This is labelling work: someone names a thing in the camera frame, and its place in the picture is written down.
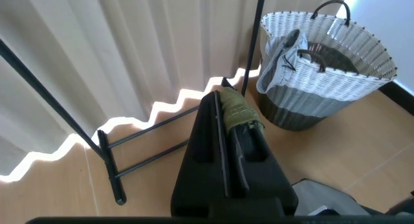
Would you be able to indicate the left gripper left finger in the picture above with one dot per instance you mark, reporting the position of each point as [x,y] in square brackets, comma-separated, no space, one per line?
[197,185]

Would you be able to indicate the pale grey shorts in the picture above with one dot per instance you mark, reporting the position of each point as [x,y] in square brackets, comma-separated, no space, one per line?
[278,65]

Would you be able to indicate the beige curtain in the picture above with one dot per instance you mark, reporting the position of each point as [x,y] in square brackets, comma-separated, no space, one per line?
[129,39]

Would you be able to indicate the black clothes rack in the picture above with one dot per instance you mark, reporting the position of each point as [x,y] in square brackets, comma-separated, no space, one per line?
[111,172]

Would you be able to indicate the green printed shirt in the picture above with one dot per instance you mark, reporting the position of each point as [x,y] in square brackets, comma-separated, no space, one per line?
[239,110]

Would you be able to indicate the white laundry basket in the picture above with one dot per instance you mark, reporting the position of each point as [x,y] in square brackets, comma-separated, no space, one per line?
[317,85]

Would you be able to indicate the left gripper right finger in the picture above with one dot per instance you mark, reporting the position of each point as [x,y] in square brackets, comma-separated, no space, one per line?
[268,185]

